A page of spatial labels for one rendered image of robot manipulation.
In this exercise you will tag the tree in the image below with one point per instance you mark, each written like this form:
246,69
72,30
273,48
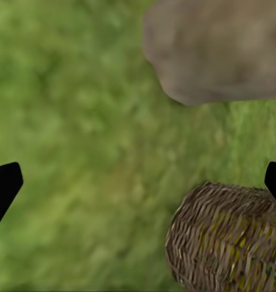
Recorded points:
210,51

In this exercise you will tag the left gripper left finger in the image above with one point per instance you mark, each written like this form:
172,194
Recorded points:
11,181

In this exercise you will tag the wicker basket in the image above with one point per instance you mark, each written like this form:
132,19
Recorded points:
211,270

